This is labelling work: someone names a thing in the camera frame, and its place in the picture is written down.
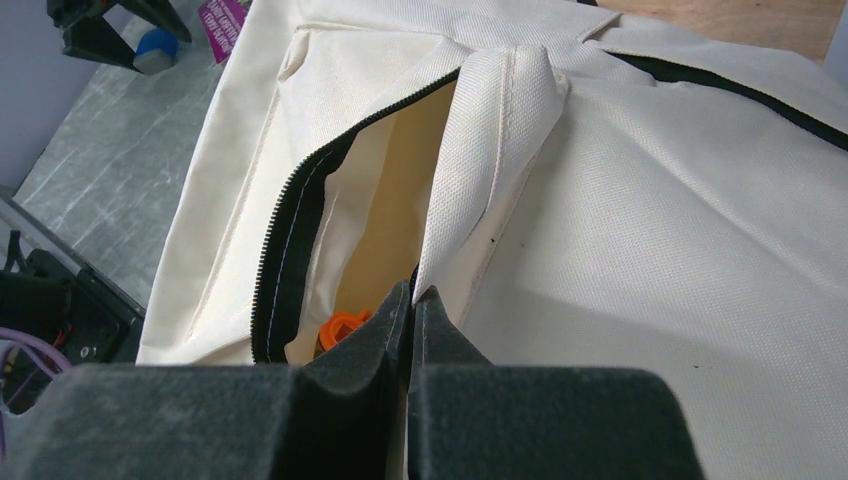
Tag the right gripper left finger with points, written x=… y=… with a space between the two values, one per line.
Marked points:
x=337 y=417

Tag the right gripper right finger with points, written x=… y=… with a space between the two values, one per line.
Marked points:
x=471 y=419

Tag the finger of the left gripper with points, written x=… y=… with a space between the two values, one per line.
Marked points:
x=94 y=39
x=161 y=14

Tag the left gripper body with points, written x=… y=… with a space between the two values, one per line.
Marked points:
x=87 y=13

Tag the blue round eraser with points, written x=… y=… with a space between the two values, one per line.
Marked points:
x=156 y=52

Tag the small orange toy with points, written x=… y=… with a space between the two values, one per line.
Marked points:
x=337 y=327

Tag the beige canvas backpack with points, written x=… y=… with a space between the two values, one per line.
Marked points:
x=582 y=187

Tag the purple treehouse book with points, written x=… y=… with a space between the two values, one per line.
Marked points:
x=222 y=22

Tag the wooden board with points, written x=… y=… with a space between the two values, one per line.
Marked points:
x=803 y=26

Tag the black base frame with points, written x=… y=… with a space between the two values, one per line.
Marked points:
x=55 y=313

